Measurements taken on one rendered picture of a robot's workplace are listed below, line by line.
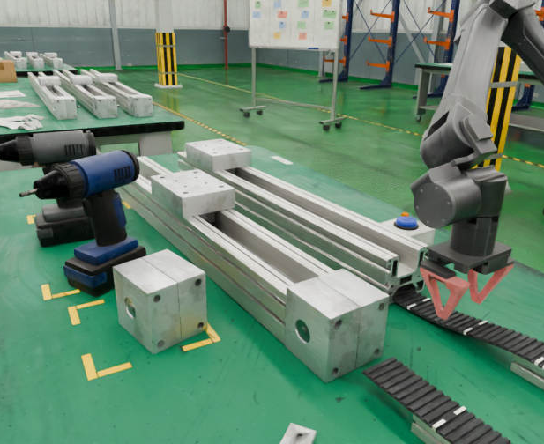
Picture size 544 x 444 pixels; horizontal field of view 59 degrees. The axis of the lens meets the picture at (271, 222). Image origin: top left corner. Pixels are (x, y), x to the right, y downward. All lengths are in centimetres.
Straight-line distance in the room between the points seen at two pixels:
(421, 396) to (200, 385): 26
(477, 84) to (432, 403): 46
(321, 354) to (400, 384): 10
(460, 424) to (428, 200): 25
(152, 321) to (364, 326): 27
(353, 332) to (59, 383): 37
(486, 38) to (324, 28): 548
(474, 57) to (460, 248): 31
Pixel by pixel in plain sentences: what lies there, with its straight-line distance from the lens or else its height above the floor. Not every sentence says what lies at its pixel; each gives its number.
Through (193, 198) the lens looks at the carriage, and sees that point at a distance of 89.
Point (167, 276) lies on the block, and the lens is 67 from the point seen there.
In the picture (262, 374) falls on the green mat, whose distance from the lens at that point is 64.
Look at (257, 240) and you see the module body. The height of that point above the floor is 85.
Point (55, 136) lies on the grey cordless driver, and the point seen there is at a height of 99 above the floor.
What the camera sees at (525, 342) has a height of 81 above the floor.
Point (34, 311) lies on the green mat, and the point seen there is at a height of 78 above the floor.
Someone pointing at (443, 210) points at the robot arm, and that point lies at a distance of 60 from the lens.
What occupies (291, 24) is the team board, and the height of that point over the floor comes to 126.
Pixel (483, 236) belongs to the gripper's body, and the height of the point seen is 94.
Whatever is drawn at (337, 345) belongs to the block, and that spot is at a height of 83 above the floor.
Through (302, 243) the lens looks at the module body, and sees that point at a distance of 92.
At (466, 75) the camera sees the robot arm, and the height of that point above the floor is 113.
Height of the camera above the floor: 119
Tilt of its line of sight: 22 degrees down
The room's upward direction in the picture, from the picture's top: 1 degrees clockwise
